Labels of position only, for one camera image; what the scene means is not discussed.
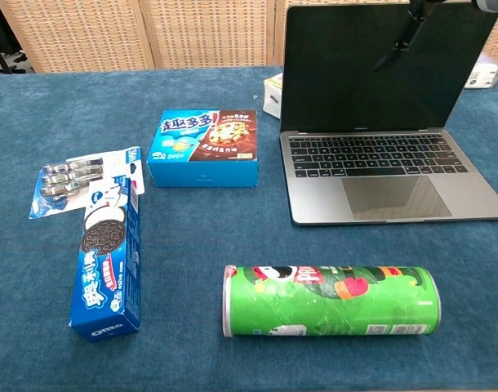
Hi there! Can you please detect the black and silver right hand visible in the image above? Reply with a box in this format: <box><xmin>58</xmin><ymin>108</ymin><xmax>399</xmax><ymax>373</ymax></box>
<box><xmin>373</xmin><ymin>0</ymin><xmax>498</xmax><ymax>73</ymax></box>

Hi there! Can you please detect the silver laptop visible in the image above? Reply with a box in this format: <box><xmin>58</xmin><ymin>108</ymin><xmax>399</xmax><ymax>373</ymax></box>
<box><xmin>278</xmin><ymin>2</ymin><xmax>498</xmax><ymax>226</ymax></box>

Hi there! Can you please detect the multipack of pocket tissues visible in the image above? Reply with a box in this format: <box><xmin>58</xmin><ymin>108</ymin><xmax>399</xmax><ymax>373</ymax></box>
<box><xmin>463</xmin><ymin>51</ymin><xmax>498</xmax><ymax>90</ymax></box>

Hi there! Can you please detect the brown and white carton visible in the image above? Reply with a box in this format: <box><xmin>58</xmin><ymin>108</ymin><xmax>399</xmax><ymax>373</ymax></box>
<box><xmin>262</xmin><ymin>72</ymin><xmax>284</xmax><ymax>120</ymax></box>

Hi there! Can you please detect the wicker folding screen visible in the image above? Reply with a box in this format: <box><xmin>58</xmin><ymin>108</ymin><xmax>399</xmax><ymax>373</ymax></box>
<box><xmin>0</xmin><ymin>0</ymin><xmax>498</xmax><ymax>74</ymax></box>

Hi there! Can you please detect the blue chocolate cookie box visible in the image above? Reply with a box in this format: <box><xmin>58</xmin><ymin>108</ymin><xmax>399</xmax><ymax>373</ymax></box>
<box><xmin>145</xmin><ymin>109</ymin><xmax>260</xmax><ymax>189</ymax></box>

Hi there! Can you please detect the green Pringles can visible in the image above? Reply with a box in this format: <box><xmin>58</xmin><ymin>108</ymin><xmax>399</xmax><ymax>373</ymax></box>
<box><xmin>221</xmin><ymin>264</ymin><xmax>442</xmax><ymax>339</ymax></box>

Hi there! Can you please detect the blue table mat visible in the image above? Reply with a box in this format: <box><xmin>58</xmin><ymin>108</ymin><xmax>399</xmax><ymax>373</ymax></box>
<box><xmin>0</xmin><ymin>60</ymin><xmax>498</xmax><ymax>392</ymax></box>

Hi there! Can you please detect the blue Oreo cookie box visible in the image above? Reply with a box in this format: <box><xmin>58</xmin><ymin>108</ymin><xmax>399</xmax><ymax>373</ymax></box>
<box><xmin>69</xmin><ymin>176</ymin><xmax>143</xmax><ymax>343</ymax></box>

